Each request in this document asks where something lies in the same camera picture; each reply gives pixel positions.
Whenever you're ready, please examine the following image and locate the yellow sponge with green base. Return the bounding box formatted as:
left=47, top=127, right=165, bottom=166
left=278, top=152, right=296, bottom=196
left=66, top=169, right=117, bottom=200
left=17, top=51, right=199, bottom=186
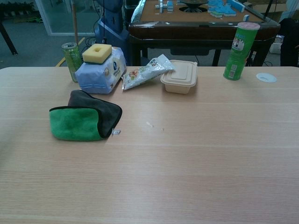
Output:
left=82, top=43, right=113, bottom=66

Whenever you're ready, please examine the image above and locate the wooden pole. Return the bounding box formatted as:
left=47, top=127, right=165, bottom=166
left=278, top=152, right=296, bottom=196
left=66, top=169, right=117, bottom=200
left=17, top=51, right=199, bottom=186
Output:
left=71, top=0, right=80, bottom=45

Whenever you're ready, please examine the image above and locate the green chips tube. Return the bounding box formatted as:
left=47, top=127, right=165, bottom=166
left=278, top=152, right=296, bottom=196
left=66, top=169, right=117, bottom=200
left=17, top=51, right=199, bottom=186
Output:
left=223, top=21, right=261, bottom=81

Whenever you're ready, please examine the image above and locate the white snack bag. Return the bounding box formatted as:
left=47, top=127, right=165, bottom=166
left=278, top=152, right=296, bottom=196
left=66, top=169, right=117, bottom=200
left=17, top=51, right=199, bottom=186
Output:
left=121, top=54, right=176, bottom=91

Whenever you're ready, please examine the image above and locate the beige lidded food container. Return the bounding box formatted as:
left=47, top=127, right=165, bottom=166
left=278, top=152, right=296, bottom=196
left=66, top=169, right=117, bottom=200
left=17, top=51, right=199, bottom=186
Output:
left=160, top=59, right=199, bottom=95

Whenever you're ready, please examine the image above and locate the blue mahjong tile pile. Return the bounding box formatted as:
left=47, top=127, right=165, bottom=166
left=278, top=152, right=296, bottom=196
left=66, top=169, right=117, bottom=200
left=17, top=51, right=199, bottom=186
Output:
left=206, top=0, right=246, bottom=18

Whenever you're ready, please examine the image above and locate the black centre dice dome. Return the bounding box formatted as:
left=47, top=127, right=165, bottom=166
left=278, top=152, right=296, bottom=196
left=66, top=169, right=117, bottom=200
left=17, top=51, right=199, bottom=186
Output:
left=178, top=0, right=209, bottom=13

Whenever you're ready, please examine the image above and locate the white woven bag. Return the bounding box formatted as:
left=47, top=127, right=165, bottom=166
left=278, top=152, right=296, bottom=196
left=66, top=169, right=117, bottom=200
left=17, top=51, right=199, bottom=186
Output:
left=270, top=35, right=285, bottom=55

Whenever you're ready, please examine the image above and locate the green and grey microfibre cloth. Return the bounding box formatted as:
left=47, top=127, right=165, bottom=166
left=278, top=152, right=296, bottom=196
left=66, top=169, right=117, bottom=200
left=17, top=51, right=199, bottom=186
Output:
left=49, top=89, right=123, bottom=142

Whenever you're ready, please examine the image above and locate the white and blue tissue pack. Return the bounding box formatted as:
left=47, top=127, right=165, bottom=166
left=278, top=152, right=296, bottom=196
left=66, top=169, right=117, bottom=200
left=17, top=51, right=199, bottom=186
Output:
left=75, top=46, right=127, bottom=95

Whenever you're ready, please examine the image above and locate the blue machine base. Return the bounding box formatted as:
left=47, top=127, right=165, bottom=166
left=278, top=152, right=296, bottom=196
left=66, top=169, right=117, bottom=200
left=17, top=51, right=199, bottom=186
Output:
left=94, top=0, right=129, bottom=63

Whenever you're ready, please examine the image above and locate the dark wooden mahjong table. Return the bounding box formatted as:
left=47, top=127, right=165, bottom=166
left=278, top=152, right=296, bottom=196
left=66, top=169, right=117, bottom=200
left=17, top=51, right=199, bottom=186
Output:
left=128, top=0, right=281, bottom=67

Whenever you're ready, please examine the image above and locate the black table leg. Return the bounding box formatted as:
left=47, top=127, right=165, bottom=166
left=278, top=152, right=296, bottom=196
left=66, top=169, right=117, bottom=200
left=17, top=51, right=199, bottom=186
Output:
left=0, top=22, right=18, bottom=56

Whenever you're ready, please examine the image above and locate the green drink can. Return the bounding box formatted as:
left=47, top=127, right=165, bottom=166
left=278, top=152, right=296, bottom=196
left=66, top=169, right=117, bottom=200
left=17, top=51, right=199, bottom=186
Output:
left=61, top=42, right=83, bottom=84

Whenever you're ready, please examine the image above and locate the white round cable grommet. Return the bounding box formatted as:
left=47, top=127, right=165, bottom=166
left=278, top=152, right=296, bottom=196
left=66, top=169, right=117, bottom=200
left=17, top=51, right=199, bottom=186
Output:
left=256, top=72, right=277, bottom=84

